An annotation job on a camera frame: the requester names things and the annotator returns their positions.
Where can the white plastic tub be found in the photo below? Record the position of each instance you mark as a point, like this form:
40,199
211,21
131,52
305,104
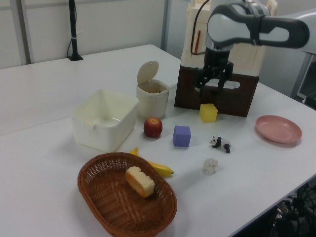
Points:
98,133

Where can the purple foam cube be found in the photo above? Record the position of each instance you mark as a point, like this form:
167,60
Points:
182,137

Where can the yellow foam cube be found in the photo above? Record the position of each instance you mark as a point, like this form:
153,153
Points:
208,113

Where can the red apple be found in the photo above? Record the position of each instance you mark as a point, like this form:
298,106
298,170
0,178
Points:
153,128

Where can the dark brown wooden drawer box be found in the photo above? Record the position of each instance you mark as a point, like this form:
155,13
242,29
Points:
234,103

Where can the bread piece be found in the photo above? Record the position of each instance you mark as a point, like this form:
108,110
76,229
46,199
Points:
139,181

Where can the pink plastic plate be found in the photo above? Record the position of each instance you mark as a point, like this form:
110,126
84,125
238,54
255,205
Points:
277,128

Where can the yellow banana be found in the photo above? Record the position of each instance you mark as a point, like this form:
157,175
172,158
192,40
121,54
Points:
161,169

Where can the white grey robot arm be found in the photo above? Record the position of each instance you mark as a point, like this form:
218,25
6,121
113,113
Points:
222,24

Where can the brown wicker basket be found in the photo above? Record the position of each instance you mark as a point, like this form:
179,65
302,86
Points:
111,207

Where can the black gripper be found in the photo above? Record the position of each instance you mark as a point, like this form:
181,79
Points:
217,58

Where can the grey metal frame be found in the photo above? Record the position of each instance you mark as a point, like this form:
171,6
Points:
302,74

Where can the small cream lidded trash can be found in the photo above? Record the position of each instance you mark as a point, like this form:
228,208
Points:
151,101

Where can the panda toy figure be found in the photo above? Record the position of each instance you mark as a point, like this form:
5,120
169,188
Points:
220,143

